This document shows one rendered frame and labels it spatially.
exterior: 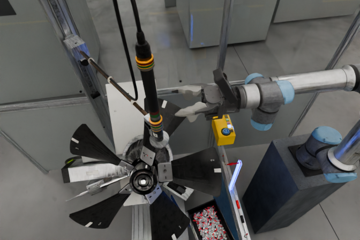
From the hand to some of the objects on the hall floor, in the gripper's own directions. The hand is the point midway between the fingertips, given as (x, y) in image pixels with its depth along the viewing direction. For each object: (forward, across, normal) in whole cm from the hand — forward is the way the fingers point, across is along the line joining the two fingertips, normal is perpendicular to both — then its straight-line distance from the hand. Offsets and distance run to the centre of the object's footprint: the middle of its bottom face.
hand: (175, 100), depth 65 cm
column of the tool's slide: (+50, +58, -165) cm, 182 cm away
